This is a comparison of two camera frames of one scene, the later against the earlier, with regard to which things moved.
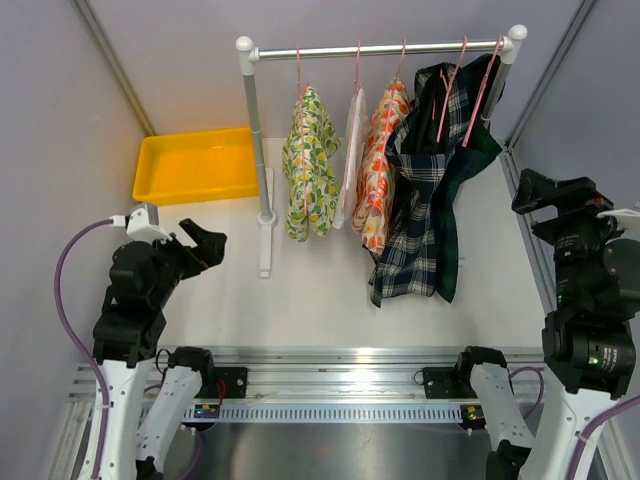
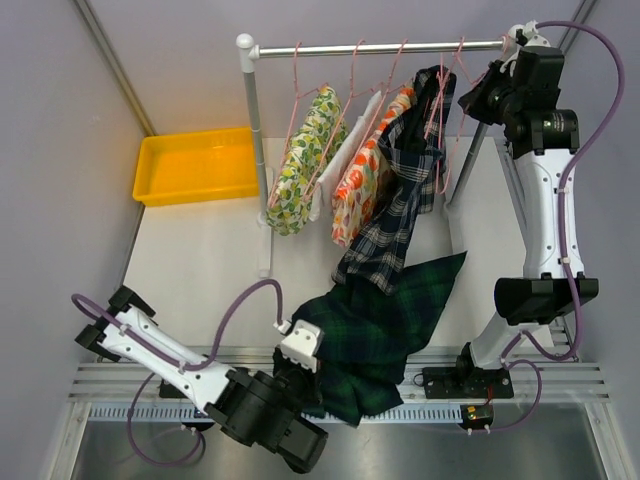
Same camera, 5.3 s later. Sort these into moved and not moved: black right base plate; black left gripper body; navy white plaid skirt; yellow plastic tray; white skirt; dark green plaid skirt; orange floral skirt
Moved: black left gripper body; white skirt; dark green plaid skirt; orange floral skirt; navy white plaid skirt
Not moved: black right base plate; yellow plastic tray
